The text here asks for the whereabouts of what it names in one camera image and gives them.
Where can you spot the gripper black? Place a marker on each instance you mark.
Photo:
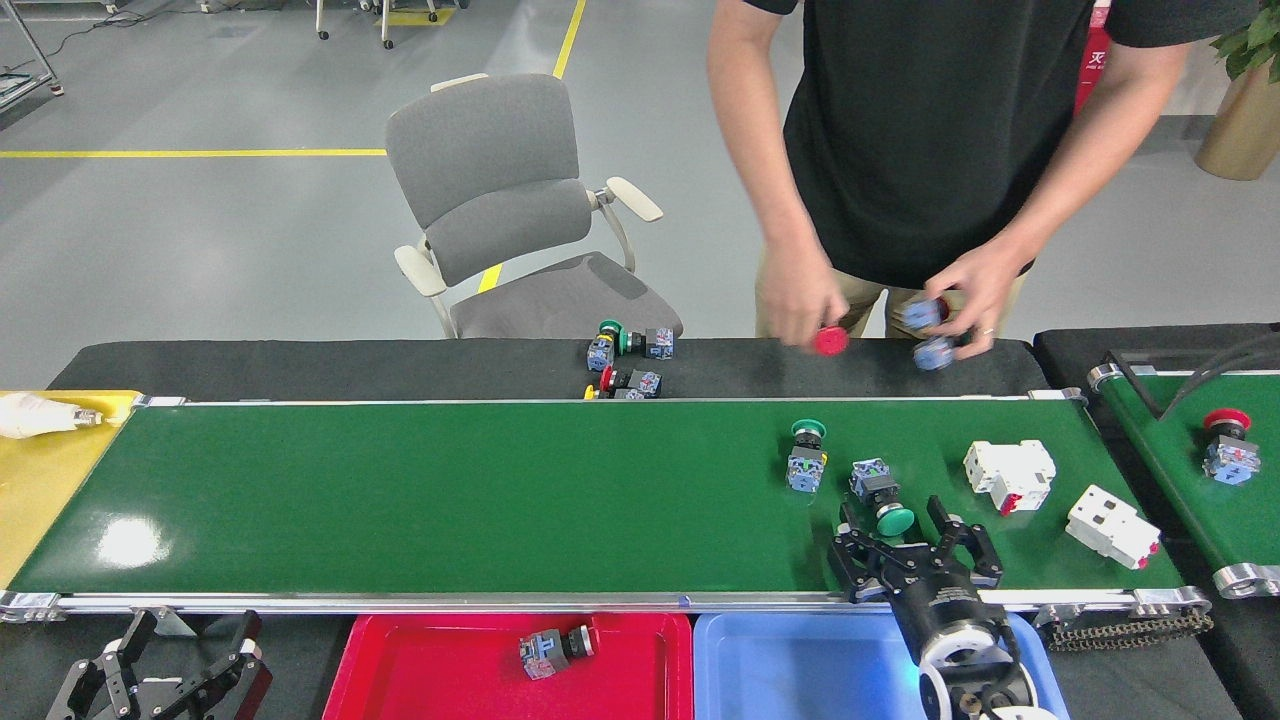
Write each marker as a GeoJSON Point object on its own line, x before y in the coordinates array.
{"type": "Point", "coordinates": [165, 708]}
{"type": "Point", "coordinates": [940, 600]}

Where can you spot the white circuit breaker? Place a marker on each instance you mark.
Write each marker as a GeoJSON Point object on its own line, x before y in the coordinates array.
{"type": "Point", "coordinates": [1005, 470]}
{"type": "Point", "coordinates": [1105, 520]}

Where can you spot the black triangular guide frame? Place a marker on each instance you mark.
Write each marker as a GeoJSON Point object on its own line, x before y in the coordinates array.
{"type": "Point", "coordinates": [1122, 358]}

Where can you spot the person's right forearm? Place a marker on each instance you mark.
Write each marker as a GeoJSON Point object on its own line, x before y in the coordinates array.
{"type": "Point", "coordinates": [770, 170]}

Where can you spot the person's left forearm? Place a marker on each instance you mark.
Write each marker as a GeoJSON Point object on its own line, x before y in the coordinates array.
{"type": "Point", "coordinates": [1090, 170]}

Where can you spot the blue plastic tray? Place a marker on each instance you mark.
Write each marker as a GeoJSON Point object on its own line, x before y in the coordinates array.
{"type": "Point", "coordinates": [800, 670]}

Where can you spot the red plastic tray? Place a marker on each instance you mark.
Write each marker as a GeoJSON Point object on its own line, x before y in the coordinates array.
{"type": "Point", "coordinates": [420, 670]}

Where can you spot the short green conveyor belt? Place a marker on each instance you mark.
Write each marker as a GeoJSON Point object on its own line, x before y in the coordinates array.
{"type": "Point", "coordinates": [1245, 520]}

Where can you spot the long green conveyor belt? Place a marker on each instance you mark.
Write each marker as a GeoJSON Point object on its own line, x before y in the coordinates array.
{"type": "Point", "coordinates": [500, 500]}

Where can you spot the person's left hand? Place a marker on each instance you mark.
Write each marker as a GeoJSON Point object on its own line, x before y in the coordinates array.
{"type": "Point", "coordinates": [985, 290]}

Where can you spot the person's right hand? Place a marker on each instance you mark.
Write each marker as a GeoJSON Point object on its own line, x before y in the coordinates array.
{"type": "Point", "coordinates": [800, 290]}

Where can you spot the yellow plastic bin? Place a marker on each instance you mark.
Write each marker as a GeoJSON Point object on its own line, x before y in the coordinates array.
{"type": "Point", "coordinates": [40, 500]}

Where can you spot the white light bulb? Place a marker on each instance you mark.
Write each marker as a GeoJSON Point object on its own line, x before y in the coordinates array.
{"type": "Point", "coordinates": [35, 415]}

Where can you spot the person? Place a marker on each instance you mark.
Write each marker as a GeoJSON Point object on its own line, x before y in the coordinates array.
{"type": "Point", "coordinates": [930, 130]}

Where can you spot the red banner stand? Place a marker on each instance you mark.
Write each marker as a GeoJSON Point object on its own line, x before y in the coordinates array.
{"type": "Point", "coordinates": [1093, 60]}

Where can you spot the gold plant pot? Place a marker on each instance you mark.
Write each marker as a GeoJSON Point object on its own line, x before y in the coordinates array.
{"type": "Point", "coordinates": [1245, 130]}

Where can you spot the grey office chair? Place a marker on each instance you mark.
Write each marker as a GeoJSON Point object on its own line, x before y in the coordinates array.
{"type": "Point", "coordinates": [490, 150]}

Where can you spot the metal shelf rack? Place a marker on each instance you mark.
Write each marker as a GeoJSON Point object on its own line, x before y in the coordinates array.
{"type": "Point", "coordinates": [22, 85]}

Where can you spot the green potted plant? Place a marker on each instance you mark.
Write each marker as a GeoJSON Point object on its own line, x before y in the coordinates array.
{"type": "Point", "coordinates": [1255, 45]}

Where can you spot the white wheeled stand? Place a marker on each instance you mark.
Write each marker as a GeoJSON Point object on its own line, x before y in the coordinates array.
{"type": "Point", "coordinates": [384, 30]}

